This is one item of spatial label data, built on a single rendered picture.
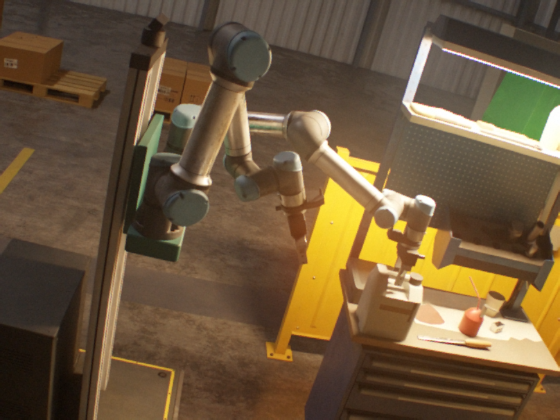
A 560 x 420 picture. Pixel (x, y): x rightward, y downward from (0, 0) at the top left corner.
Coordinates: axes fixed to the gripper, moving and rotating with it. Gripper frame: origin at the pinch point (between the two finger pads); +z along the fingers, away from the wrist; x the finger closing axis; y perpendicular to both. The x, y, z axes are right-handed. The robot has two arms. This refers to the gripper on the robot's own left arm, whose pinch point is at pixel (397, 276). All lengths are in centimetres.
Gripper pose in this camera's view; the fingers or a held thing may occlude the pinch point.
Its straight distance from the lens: 235.4
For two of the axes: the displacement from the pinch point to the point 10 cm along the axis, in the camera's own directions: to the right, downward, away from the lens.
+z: -2.6, 8.8, 3.9
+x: -0.4, -4.1, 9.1
